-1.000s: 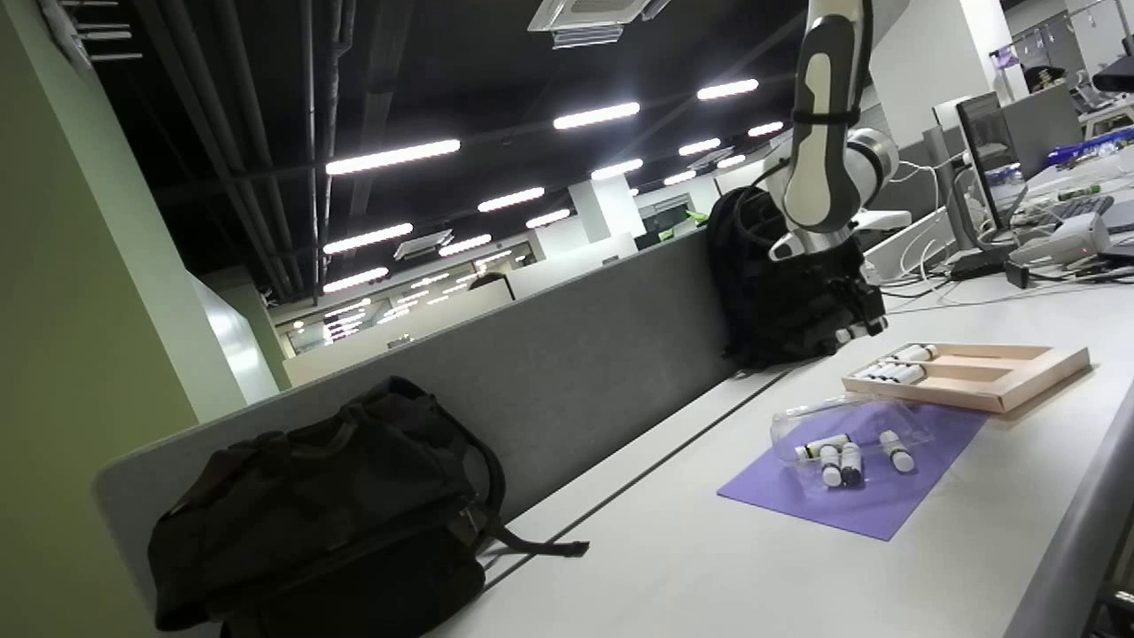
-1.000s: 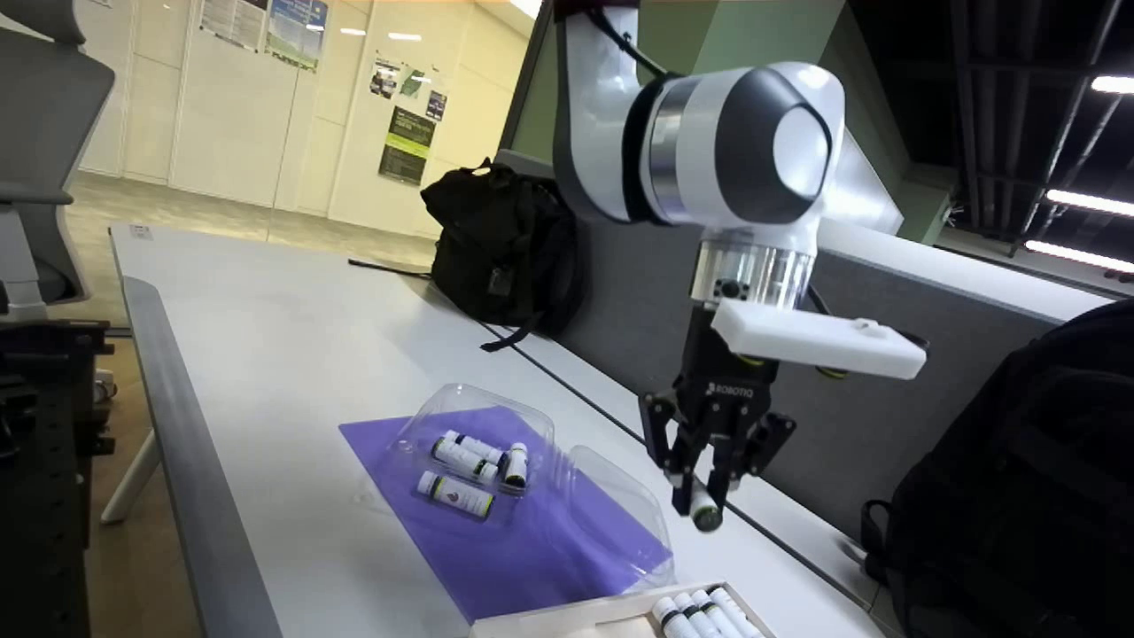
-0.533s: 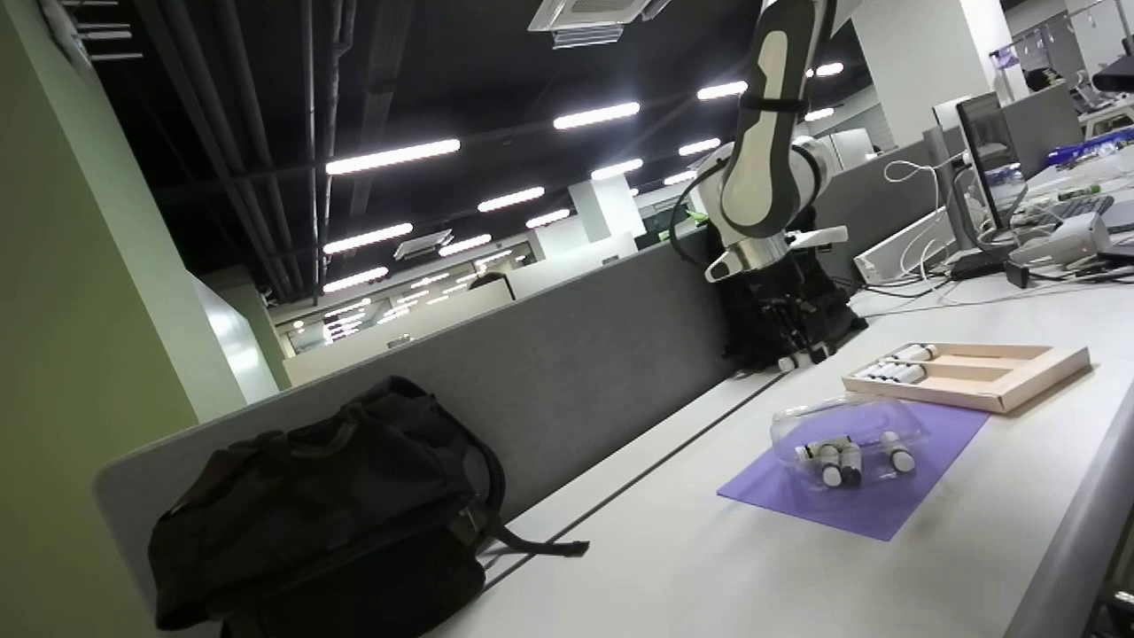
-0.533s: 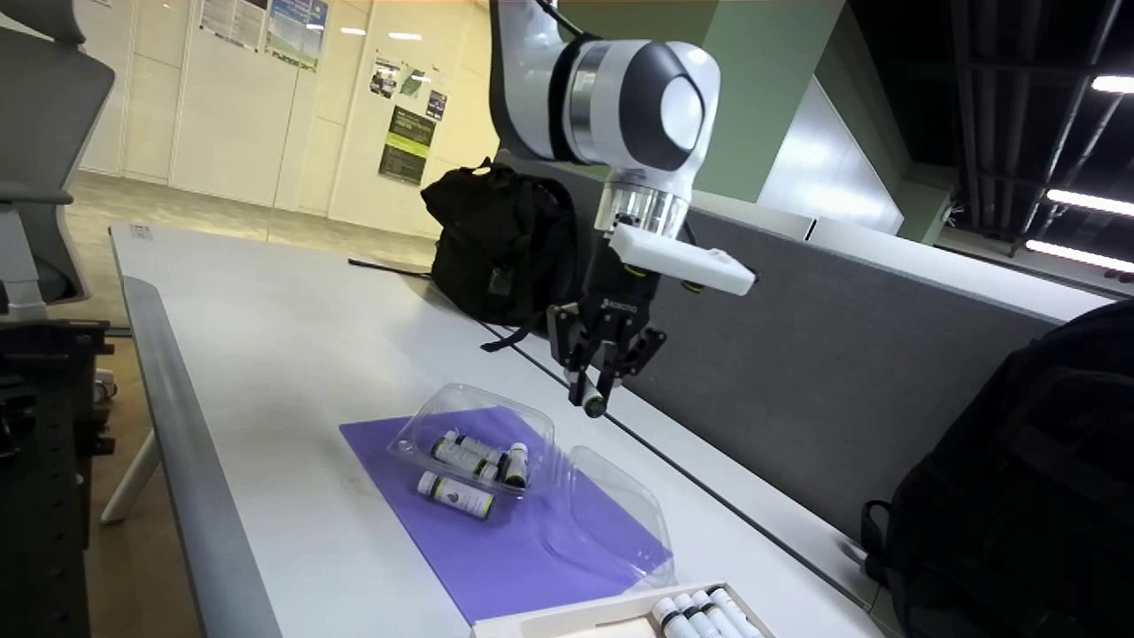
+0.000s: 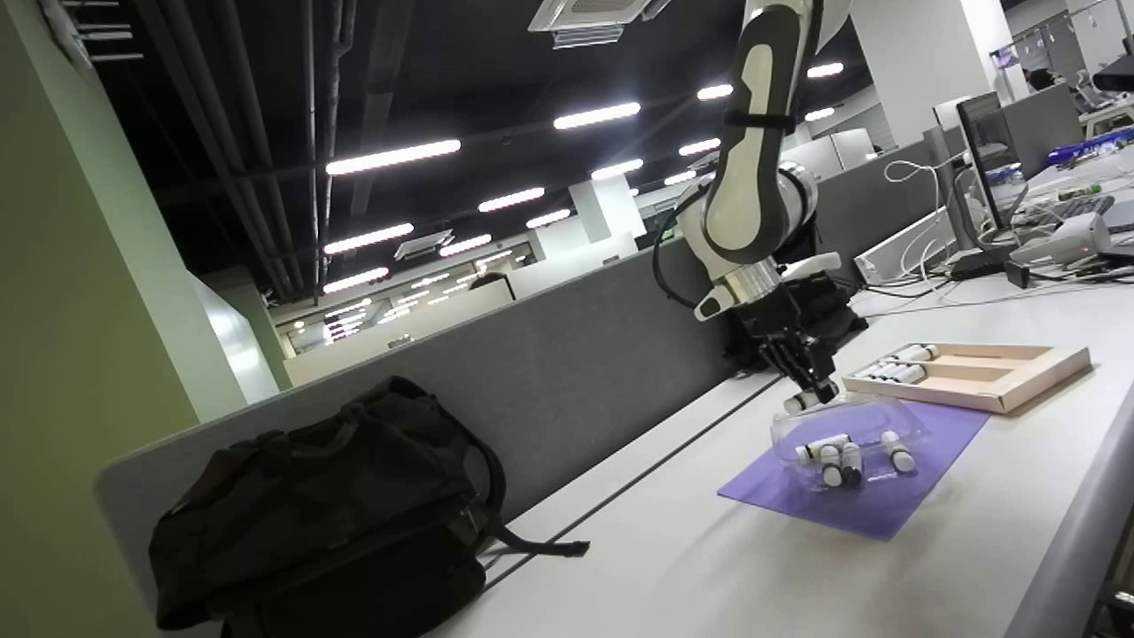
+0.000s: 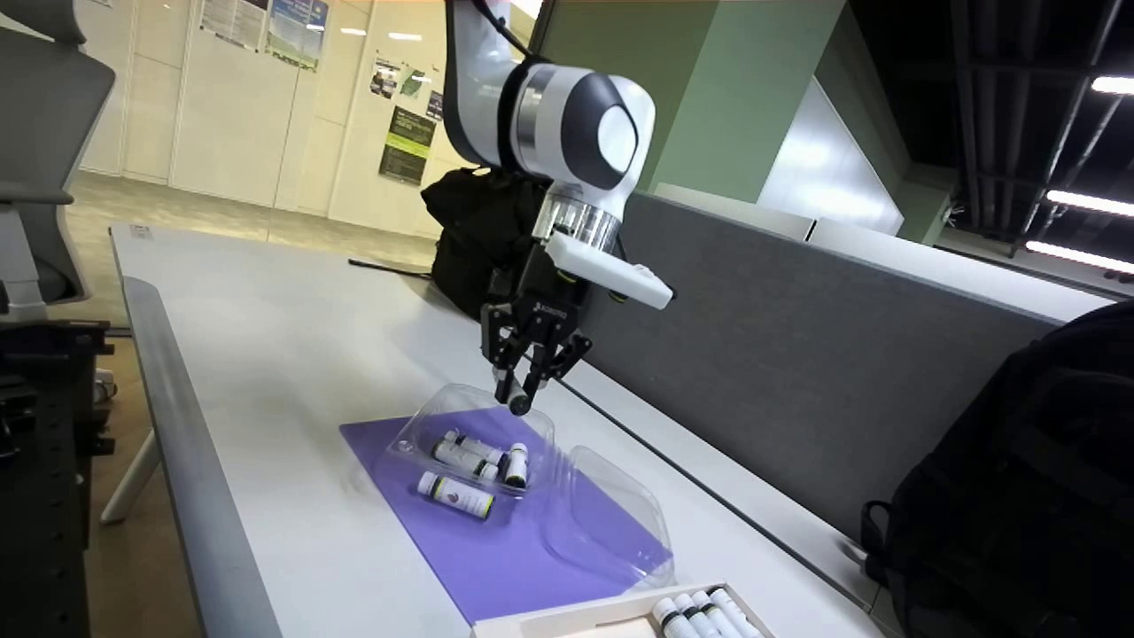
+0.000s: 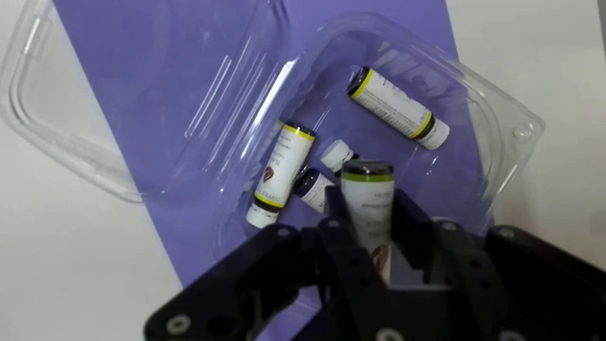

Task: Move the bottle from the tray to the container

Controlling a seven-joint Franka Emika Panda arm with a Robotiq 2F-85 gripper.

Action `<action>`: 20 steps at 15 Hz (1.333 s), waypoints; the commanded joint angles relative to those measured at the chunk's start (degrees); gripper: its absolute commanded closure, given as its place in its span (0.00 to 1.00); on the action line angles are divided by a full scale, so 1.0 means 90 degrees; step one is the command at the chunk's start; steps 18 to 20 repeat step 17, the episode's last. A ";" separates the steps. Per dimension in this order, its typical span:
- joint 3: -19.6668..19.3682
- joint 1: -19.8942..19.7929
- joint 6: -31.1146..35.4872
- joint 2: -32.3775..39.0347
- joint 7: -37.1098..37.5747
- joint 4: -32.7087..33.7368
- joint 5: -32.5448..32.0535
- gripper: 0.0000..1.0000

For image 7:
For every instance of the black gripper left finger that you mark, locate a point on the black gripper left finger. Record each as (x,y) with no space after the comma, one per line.
(285,276)

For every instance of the purple mat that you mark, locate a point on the purple mat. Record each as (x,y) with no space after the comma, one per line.
(328,7)

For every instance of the clear plastic clamshell container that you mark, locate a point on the clear plastic clamshell container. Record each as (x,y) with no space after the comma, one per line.
(480,113)

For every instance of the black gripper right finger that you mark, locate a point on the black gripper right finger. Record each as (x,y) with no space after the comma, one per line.
(504,284)

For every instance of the white bottle green band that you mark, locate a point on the white bottle green band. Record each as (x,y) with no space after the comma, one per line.
(370,200)

